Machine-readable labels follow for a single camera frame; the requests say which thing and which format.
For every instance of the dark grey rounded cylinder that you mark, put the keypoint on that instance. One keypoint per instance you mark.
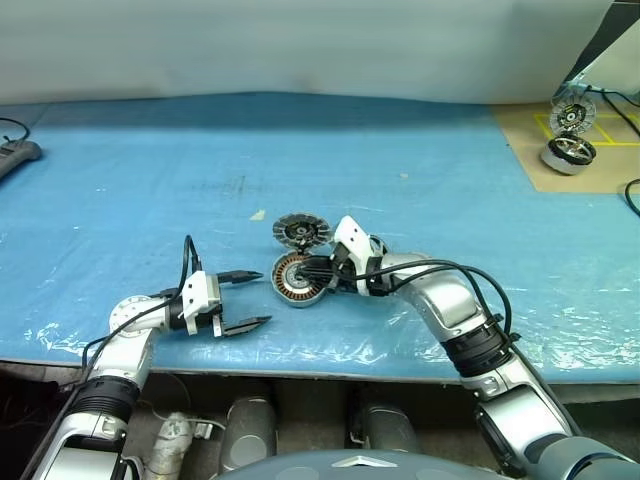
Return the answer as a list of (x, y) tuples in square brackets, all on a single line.
[(247, 430), (387, 430)]

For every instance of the brown cardboard sheet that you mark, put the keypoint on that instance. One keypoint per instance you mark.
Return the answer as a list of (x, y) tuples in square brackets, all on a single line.
[(530, 165)]

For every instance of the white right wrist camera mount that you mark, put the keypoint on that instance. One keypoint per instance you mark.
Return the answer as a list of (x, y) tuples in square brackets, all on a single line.
[(352, 235)]

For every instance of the small white paper scrap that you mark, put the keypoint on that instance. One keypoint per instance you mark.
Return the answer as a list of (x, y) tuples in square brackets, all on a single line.
[(257, 215)]

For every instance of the white board panel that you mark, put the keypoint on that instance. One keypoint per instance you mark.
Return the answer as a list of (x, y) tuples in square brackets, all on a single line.
[(620, 55)]

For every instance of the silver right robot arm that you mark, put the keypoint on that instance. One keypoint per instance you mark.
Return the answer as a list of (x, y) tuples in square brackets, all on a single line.
[(450, 300)]

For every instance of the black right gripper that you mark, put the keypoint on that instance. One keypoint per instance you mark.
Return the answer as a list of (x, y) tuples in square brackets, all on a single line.
[(342, 275)]

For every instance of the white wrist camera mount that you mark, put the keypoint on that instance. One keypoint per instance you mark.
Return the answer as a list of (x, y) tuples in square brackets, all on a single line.
[(352, 235), (196, 295)]

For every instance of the silver housing with spoked rotor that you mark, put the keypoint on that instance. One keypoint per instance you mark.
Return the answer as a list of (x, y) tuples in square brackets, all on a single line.
[(562, 162)]

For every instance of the white backdrop cloth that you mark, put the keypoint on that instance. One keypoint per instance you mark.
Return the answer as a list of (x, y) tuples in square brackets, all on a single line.
[(300, 45)]

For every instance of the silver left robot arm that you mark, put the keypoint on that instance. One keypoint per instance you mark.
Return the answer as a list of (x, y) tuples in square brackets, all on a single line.
[(130, 340)]

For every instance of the motor housing with copper stator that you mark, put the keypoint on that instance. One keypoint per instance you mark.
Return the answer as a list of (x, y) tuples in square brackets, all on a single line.
[(292, 292)]

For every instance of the white wrapped bundle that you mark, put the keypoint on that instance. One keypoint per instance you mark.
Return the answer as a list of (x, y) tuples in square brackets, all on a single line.
[(170, 440)]

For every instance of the blue foam table cover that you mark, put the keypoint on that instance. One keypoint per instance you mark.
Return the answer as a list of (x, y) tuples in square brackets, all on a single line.
[(150, 200)]

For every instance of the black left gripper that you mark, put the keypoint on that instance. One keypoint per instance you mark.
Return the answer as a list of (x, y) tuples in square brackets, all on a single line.
[(216, 306)]

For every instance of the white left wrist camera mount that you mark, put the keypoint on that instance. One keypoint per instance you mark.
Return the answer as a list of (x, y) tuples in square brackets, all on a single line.
[(196, 295)]

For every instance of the finned round motor lid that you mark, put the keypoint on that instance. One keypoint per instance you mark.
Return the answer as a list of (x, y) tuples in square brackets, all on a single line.
[(301, 231), (572, 114)]

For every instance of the grey black handheld device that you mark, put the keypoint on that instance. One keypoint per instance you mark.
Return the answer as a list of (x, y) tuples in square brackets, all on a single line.
[(20, 152)]

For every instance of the grey blue robot torso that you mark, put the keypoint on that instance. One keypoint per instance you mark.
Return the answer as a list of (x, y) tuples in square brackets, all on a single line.
[(360, 467)]

